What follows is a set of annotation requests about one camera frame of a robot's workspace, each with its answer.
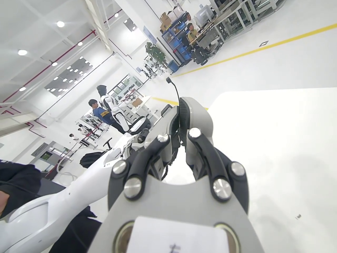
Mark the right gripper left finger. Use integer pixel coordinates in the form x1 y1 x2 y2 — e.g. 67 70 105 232
107 103 181 210

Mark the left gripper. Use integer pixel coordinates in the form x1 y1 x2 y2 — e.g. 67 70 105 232
130 128 152 155

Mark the green potted plant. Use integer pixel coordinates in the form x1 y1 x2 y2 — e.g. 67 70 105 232
145 42 168 69

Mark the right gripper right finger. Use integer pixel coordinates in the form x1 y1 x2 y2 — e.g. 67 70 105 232
179 96 250 213

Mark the blue storage rack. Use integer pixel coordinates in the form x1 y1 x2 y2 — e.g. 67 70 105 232
161 18 196 67

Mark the white table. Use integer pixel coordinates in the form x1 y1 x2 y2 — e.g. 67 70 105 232
118 95 160 123

